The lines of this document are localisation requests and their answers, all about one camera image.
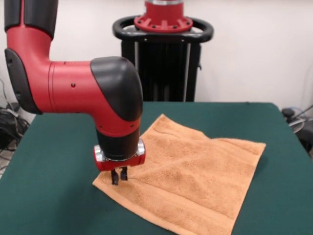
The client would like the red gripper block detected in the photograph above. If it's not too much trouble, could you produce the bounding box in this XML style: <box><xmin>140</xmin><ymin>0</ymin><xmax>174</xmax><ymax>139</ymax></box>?
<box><xmin>92</xmin><ymin>139</ymin><xmax>147</xmax><ymax>186</ymax></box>

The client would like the orange terry towel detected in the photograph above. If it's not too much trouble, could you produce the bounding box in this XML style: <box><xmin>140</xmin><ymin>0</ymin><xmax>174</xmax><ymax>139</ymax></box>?
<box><xmin>92</xmin><ymin>113</ymin><xmax>267</xmax><ymax>235</ymax></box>

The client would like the dark green table cloth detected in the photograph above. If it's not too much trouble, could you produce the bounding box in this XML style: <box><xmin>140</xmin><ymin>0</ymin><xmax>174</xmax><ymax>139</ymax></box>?
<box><xmin>0</xmin><ymin>101</ymin><xmax>313</xmax><ymax>235</ymax></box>

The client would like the black round device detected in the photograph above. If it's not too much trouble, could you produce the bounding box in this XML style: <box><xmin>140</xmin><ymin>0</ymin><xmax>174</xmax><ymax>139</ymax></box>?
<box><xmin>281</xmin><ymin>108</ymin><xmax>296</xmax><ymax>118</ymax></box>

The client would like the silver round stand base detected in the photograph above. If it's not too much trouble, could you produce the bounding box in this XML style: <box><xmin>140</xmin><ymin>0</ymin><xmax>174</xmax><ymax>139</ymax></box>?
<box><xmin>288</xmin><ymin>117</ymin><xmax>306</xmax><ymax>134</ymax></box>

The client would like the black chair base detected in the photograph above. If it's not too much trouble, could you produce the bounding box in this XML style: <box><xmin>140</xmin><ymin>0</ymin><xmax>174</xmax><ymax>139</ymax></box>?
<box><xmin>298</xmin><ymin>127</ymin><xmax>313</xmax><ymax>157</ymax></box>

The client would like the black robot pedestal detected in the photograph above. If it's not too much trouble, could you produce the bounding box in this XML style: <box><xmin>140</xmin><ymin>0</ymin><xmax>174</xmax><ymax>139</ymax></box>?
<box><xmin>112</xmin><ymin>15</ymin><xmax>215</xmax><ymax>102</ymax></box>

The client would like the black cable bundle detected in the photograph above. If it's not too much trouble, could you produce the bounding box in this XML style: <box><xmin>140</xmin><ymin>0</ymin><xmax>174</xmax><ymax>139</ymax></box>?
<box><xmin>0</xmin><ymin>78</ymin><xmax>31</xmax><ymax>172</ymax></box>

